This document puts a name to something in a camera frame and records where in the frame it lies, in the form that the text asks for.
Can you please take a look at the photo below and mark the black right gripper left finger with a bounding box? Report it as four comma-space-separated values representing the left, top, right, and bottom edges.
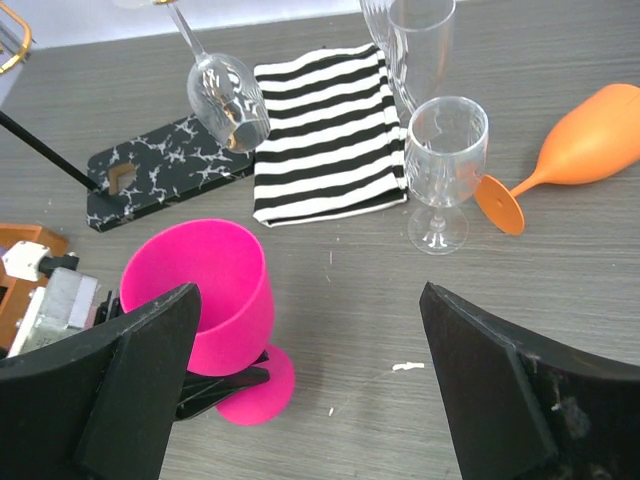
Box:
1, 284, 201, 479

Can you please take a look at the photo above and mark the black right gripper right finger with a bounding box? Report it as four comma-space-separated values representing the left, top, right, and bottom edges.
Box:
419, 283, 639, 479

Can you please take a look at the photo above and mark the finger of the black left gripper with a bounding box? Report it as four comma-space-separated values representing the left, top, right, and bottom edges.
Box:
174, 350, 270, 421

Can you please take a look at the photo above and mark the pink plastic wine glass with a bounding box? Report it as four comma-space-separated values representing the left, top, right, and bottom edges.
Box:
120, 218, 295, 426

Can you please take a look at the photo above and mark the gold wine glass rack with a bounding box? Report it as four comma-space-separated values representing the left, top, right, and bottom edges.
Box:
0, 0, 257, 234

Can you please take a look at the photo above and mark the orange plastic wine glass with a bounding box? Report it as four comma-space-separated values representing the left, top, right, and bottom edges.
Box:
474, 83, 639, 235

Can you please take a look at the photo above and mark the clear stemmed wine glass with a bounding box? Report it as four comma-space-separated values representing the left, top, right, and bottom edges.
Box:
404, 96, 489, 255

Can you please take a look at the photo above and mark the orange wooden compartment tray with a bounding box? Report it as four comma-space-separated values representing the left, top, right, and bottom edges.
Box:
1, 223, 69, 351

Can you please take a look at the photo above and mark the black white striped cloth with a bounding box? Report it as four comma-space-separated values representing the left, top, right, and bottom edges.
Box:
253, 43, 408, 227

